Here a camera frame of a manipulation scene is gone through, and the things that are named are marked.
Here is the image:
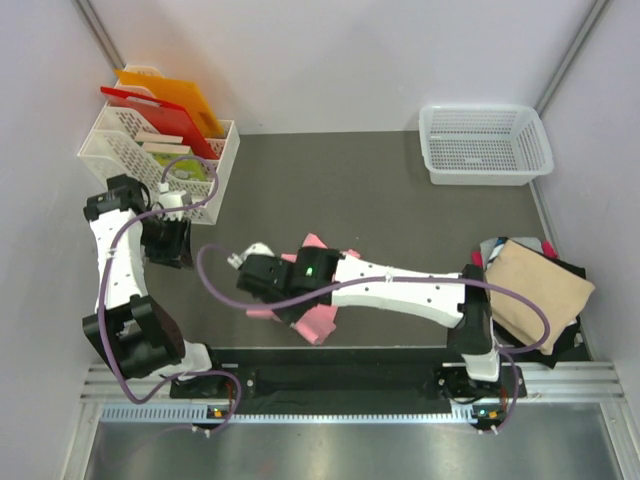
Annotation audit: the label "green booklet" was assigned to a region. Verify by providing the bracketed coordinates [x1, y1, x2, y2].
[151, 153, 207, 181]

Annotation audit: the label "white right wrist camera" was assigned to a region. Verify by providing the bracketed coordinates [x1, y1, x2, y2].
[227, 242, 274, 270]

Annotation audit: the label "orange plastic folder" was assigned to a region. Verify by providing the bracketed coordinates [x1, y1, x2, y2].
[115, 67, 225, 138]

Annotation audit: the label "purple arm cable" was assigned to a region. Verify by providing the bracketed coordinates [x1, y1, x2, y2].
[197, 243, 552, 434]
[97, 155, 243, 434]

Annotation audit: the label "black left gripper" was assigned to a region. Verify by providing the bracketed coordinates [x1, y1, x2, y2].
[140, 214, 194, 270]

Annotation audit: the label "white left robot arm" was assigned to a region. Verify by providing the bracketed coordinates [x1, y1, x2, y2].
[82, 174, 227, 397]

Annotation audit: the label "beige folded t shirt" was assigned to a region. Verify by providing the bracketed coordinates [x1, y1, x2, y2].
[486, 240, 595, 356]

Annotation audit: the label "beige booklet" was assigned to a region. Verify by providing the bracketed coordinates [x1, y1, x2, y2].
[134, 131, 192, 155]

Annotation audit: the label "red plastic folder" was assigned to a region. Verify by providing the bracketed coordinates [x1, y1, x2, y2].
[100, 86, 220, 160]

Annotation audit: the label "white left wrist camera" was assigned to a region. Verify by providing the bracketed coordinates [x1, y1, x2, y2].
[153, 182, 193, 221]

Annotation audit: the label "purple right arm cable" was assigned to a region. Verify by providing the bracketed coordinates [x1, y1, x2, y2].
[197, 243, 552, 434]

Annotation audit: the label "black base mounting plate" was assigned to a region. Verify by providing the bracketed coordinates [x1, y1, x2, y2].
[169, 347, 527, 415]

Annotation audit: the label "aluminium frame rail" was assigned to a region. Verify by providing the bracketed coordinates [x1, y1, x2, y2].
[62, 349, 639, 479]

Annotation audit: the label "white blue folded garment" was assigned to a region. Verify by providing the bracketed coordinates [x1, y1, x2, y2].
[480, 237, 543, 268]

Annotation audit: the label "pink t shirt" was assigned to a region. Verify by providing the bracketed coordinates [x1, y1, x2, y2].
[246, 233, 361, 346]

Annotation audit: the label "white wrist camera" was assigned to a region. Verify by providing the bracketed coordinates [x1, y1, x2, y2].
[227, 242, 274, 270]
[153, 182, 193, 221]

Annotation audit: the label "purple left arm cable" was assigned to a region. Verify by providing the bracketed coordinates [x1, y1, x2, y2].
[97, 155, 243, 434]

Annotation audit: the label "white file organizer rack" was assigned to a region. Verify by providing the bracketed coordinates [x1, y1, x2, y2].
[78, 66, 240, 225]

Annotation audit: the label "white perforated plastic basket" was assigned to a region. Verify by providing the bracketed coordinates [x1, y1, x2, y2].
[418, 104, 554, 186]

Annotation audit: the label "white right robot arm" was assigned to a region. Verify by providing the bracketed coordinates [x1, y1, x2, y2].
[228, 243, 504, 396]

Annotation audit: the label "magenta folded garment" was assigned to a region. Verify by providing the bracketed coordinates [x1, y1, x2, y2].
[471, 239, 558, 269]

